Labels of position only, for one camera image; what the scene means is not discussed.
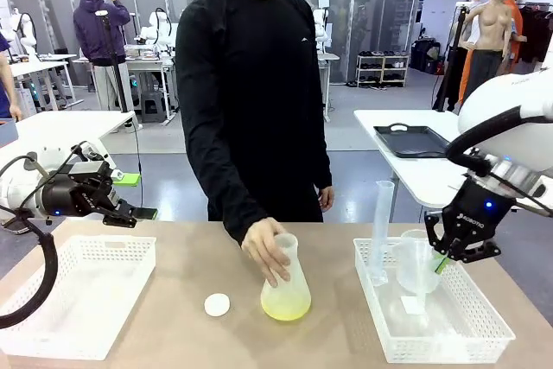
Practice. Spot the white paper label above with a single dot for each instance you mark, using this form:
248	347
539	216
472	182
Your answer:
412	305

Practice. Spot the person's right forearm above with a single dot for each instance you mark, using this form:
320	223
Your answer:
235	205

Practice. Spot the translucent Erlenmeyer flask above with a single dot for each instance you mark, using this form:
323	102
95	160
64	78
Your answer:
287	295

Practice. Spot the white perforated plastic basket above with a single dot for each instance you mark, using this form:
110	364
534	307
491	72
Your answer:
466	321
78	300

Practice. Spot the bare torso mannequin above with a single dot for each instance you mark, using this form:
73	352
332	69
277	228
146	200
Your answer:
490	32

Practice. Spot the white shoe rack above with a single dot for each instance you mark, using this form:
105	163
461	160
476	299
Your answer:
382	68

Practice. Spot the person's left hand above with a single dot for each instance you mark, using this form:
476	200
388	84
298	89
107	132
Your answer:
326	198

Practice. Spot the orange dressed mannequin with hat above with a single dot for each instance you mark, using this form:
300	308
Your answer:
516	14

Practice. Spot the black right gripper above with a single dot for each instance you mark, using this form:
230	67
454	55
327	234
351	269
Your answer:
475	213

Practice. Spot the dark clothes on rack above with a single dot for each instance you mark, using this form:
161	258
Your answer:
535	32

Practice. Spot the person in dark blue shirt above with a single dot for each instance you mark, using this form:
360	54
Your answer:
6	84

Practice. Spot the blue grey box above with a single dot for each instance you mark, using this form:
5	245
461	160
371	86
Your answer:
8	133

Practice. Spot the white mannequin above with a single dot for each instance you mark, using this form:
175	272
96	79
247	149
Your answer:
475	1

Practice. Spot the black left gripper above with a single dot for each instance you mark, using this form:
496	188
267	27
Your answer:
78	196

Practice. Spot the clear plastic beaker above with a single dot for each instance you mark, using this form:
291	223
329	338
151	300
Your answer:
417	265

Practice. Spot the person's left forearm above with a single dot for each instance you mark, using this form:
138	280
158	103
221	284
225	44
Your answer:
319	161

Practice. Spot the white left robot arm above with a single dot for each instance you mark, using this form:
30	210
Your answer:
17	192

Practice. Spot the black camera tripod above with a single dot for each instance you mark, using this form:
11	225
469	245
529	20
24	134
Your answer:
453	62

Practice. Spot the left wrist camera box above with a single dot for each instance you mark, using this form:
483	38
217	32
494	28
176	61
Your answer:
93	155

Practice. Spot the person's right hand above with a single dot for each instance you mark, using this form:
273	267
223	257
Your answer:
263	243

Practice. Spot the white round stopper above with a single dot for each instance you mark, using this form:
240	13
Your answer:
217	305

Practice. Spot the black bags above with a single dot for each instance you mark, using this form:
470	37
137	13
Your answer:
425	55

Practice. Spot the grey plastic stool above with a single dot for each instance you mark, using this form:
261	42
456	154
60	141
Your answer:
153	107

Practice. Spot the clear graduated cylinder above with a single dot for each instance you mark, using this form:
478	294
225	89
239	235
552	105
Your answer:
382	230

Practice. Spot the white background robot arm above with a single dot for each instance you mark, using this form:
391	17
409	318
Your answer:
26	32
157	27

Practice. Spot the black plastic tray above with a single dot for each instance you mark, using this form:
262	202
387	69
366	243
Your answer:
410	142

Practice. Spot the person in black sweater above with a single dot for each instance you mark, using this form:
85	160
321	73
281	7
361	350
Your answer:
250	84

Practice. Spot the person in purple hoodie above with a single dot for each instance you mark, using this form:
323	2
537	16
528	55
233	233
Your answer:
99	27

